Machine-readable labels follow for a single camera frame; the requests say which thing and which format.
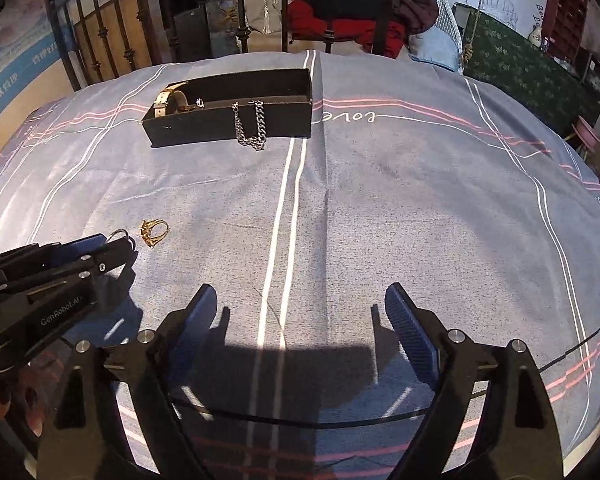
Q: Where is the red wooden cabinet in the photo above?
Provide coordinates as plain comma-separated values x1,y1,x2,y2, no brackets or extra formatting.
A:
542,0,588,63

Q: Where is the light blue pillow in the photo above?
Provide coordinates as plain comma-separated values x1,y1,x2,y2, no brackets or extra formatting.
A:
408,21,463,73

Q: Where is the pink small stool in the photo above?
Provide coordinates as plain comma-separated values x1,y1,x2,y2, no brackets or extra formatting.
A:
564,116,600,162

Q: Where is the black iron bed frame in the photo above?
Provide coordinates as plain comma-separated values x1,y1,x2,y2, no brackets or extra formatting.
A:
44,0,389,90

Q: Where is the silver plain ring hoop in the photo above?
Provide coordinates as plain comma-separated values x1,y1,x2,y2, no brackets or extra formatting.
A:
106,229,129,243

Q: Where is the red cloth on swing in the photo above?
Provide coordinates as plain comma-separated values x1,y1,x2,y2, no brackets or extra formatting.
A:
288,0,407,58

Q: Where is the silver chunky chain necklace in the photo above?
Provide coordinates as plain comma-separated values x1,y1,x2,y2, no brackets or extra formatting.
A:
230,98,268,153

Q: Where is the gold ring with amber stone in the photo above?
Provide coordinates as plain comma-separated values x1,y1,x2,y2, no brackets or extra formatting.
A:
138,218,171,250

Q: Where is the green patterned cloth table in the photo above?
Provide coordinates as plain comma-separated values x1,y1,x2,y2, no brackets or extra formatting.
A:
454,3,600,134

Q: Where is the beige strap wristwatch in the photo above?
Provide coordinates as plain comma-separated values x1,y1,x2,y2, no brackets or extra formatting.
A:
152,81,204,118

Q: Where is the blue striped bed sheet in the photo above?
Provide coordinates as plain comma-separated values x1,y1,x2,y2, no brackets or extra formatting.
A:
0,51,600,479

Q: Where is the black rectangular jewelry box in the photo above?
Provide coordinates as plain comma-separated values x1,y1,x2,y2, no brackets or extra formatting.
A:
142,68,313,151

